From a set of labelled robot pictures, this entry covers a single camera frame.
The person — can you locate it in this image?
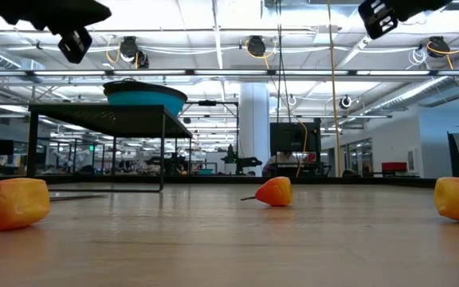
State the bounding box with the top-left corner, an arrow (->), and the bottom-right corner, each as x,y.
261,151 -> 318,177

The white square pillar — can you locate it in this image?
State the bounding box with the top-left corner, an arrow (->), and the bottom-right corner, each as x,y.
238,82 -> 271,176

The black hanging cable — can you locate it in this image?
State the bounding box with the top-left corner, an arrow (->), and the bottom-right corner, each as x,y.
273,0 -> 296,125

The black metal table frame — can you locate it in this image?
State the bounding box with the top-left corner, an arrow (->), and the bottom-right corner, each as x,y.
0,175 -> 440,189

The red box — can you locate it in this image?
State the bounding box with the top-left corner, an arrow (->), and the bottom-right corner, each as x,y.
381,161 -> 409,173

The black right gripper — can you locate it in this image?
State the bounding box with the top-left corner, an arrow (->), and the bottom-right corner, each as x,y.
358,0 -> 453,40

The small orange pepper with stem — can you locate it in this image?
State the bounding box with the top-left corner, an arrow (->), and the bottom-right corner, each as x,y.
240,176 -> 294,207

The black background gantry frame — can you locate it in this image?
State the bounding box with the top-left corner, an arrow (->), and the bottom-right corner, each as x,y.
175,100 -> 240,176

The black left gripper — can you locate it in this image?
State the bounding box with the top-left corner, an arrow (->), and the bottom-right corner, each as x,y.
0,0 -> 112,65

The black perforated metal shelf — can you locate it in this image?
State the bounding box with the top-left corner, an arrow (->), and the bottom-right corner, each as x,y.
25,103 -> 194,193

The blue collapsible bowl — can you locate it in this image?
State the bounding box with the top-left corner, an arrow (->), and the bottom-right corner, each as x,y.
102,78 -> 189,117

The short yellow cable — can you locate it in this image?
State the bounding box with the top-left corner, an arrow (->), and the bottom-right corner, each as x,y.
295,119 -> 309,179

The long ceiling light bar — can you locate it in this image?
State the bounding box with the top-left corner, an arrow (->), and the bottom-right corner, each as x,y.
0,68 -> 459,79

